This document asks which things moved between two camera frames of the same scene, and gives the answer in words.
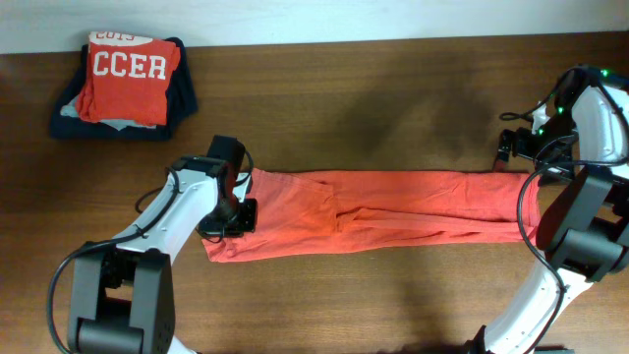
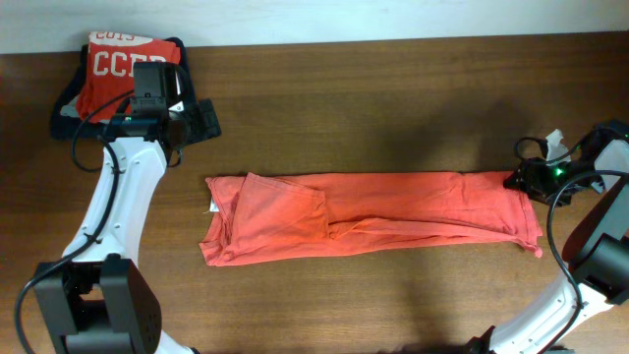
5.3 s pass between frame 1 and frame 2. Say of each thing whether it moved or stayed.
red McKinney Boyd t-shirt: stayed
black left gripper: moved
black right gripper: moved
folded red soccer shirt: stayed
